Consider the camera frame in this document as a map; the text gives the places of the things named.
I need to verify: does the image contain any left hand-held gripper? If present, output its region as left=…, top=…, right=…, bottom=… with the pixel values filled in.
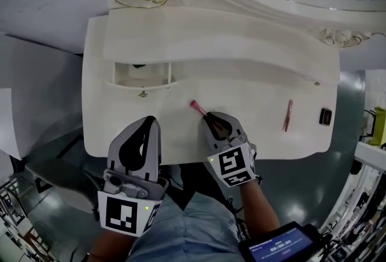
left=96, top=116, right=170, bottom=238

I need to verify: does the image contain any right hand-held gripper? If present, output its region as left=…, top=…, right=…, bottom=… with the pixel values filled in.
left=199, top=111, right=262, bottom=188

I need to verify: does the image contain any white ornate dressing table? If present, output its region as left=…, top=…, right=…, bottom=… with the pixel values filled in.
left=81, top=7, right=341, bottom=167

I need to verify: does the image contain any pink lipstick tube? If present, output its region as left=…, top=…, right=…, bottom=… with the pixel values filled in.
left=189, top=99, right=230, bottom=138
left=282, top=99, right=294, bottom=133

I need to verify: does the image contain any small black compact case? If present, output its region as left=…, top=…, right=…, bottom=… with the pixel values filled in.
left=318, top=107, right=334, bottom=127

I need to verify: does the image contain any person's right forearm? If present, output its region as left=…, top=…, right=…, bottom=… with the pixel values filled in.
left=239, top=179, right=281, bottom=230

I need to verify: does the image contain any person's left forearm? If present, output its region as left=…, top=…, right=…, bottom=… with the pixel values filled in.
left=87, top=226, right=135, bottom=262

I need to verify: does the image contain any black chest harness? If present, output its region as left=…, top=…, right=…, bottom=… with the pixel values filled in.
left=162, top=163, right=239, bottom=220

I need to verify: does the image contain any person's light blue shirt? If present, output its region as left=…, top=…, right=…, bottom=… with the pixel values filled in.
left=126, top=193, right=242, bottom=262

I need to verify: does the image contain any black wrist-worn screen device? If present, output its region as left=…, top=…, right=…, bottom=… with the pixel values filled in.
left=238, top=220, right=328, bottom=262

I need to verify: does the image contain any white low cabinet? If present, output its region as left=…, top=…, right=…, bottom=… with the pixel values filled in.
left=0, top=88, right=31, bottom=161

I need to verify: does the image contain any white side table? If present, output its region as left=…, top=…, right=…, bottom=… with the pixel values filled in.
left=353, top=141, right=386, bottom=171

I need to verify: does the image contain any white cluttered storage rack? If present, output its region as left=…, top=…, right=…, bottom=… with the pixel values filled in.
left=318, top=164, right=386, bottom=262

